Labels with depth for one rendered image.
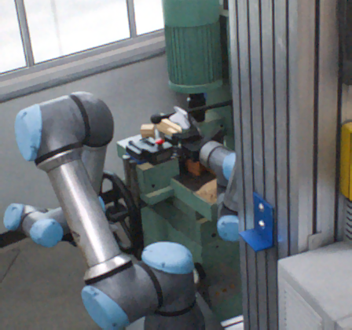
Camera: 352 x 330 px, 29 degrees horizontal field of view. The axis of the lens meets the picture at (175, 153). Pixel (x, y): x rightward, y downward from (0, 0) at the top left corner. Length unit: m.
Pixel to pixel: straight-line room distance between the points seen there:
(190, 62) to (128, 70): 1.62
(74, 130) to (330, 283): 0.69
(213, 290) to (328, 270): 1.03
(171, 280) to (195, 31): 0.85
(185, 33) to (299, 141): 1.03
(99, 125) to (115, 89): 2.12
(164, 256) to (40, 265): 2.00
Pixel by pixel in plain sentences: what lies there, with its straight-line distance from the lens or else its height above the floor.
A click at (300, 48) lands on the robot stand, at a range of 1.10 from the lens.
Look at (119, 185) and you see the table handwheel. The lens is 2.15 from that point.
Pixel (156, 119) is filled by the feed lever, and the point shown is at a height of 1.16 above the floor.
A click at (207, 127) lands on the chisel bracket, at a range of 2.30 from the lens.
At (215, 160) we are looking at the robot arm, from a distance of 1.87.
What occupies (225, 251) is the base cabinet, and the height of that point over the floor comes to 0.65.
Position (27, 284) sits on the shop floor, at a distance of 3.43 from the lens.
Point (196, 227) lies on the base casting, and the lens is 2.20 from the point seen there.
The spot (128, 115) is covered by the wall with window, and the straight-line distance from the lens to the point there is 3.82.
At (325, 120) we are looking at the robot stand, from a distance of 1.17.
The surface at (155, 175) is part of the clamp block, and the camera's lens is 2.21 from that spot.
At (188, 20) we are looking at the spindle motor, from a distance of 2.11.
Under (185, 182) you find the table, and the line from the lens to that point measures 2.21.
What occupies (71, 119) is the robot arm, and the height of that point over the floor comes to 1.36.
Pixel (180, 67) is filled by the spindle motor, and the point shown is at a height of 1.25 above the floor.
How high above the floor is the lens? 1.95
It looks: 26 degrees down
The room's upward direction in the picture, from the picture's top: 5 degrees counter-clockwise
